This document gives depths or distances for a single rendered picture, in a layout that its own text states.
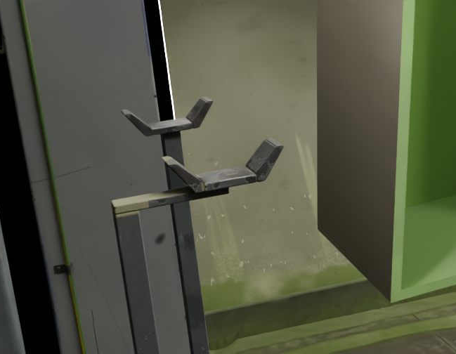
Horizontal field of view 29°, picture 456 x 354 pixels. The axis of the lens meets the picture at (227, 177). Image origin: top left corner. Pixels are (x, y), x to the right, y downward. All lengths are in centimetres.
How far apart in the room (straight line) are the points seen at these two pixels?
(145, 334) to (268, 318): 214
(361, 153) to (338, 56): 21
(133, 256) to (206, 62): 239
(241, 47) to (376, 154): 125
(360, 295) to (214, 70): 87
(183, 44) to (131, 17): 184
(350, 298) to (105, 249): 170
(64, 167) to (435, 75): 124
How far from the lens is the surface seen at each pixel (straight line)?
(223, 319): 270
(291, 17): 309
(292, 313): 276
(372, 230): 192
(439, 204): 233
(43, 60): 113
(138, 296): 60
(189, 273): 82
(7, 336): 68
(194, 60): 295
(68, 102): 114
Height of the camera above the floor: 125
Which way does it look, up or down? 15 degrees down
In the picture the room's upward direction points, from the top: 7 degrees counter-clockwise
